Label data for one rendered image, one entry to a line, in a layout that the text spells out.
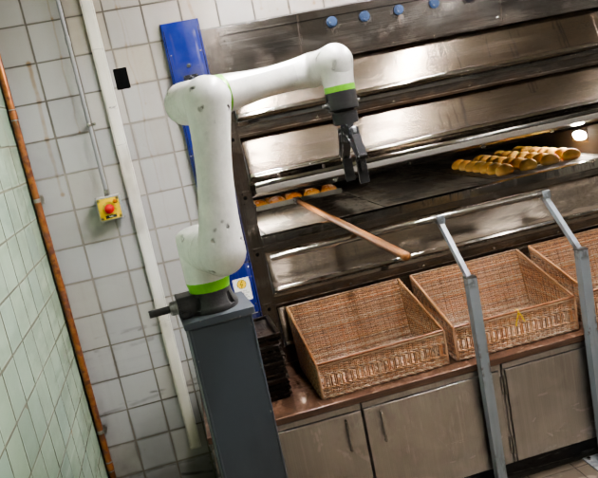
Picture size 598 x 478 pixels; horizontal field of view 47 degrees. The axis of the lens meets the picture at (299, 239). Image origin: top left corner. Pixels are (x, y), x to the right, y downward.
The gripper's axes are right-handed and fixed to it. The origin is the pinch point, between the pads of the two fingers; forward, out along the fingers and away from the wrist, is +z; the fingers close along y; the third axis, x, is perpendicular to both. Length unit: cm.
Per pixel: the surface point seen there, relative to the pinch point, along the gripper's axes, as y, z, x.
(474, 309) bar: -42, 65, 49
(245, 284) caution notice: -101, 46, -29
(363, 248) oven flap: -102, 43, 28
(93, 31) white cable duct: -100, -72, -67
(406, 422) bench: -50, 105, 16
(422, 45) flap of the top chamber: -101, -41, 73
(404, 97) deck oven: -100, -20, 60
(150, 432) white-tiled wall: -107, 102, -86
